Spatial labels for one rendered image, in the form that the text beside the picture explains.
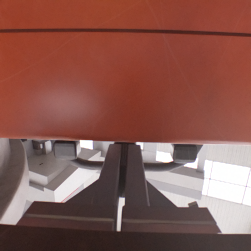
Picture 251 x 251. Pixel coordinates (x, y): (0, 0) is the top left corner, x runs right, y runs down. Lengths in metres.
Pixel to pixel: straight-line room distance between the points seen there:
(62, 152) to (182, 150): 0.11
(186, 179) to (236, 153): 11.34
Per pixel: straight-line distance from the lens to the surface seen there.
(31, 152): 3.62
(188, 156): 0.17
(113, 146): 0.15
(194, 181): 3.16
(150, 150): 3.24
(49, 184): 2.92
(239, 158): 14.51
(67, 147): 0.17
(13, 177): 1.57
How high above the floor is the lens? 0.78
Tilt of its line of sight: 15 degrees up
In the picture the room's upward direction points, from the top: 179 degrees counter-clockwise
